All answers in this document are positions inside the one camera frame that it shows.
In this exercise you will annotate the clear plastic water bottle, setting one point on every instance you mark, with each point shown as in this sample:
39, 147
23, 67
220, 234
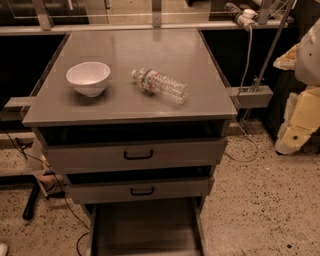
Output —
161, 85

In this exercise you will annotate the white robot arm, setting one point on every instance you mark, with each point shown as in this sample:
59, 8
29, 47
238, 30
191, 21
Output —
302, 112

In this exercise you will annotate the grey drawer cabinet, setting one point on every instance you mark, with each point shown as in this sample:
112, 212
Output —
124, 112

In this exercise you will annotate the top grey drawer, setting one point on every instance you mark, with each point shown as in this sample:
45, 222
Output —
91, 158

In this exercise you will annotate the middle grey drawer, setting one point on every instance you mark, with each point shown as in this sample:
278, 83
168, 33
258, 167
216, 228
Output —
140, 190

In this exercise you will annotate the bottom open grey drawer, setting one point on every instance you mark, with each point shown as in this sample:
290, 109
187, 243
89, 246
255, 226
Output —
168, 227

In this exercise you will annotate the white bowl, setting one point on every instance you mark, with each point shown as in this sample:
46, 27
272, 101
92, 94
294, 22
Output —
89, 78

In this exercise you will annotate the metal rod stand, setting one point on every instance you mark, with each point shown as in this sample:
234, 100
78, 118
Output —
257, 81

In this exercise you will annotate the white power strip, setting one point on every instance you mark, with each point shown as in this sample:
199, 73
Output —
244, 18

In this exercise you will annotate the black cylindrical tool on floor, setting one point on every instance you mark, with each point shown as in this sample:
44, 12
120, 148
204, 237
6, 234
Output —
29, 208

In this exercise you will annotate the white object floor corner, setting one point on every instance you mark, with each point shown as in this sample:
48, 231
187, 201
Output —
3, 249

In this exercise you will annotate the grey bracket block right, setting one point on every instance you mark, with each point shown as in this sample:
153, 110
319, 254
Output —
247, 99

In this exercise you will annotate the grey bracket block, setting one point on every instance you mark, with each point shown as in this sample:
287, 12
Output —
16, 108
247, 99

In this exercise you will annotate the grey bracket block left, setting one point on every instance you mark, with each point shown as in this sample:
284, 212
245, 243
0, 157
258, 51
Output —
16, 108

